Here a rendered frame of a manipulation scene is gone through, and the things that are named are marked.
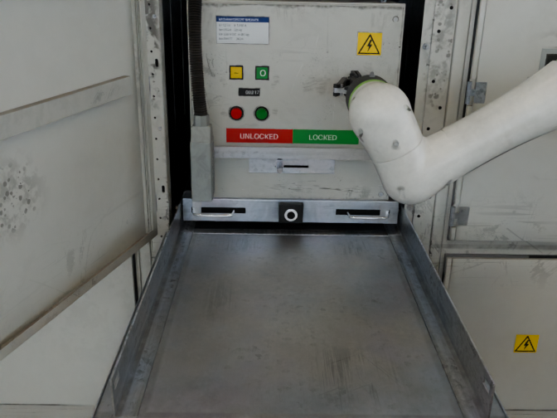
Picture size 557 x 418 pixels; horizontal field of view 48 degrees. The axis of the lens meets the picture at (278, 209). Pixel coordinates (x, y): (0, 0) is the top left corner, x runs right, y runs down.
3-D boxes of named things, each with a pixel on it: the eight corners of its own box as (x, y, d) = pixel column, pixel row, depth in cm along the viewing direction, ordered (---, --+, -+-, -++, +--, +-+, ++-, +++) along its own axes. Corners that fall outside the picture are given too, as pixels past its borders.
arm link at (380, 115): (400, 76, 103) (341, 109, 105) (432, 141, 107) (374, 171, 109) (386, 63, 116) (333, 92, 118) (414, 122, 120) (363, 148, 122)
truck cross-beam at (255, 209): (397, 224, 159) (399, 201, 156) (183, 221, 158) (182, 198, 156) (393, 216, 163) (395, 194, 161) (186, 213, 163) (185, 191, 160)
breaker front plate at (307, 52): (387, 206, 157) (404, 7, 140) (194, 204, 157) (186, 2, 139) (386, 205, 158) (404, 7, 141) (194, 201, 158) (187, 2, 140)
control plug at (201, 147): (212, 202, 146) (210, 128, 139) (191, 202, 146) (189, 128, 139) (215, 191, 153) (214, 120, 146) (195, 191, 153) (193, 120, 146)
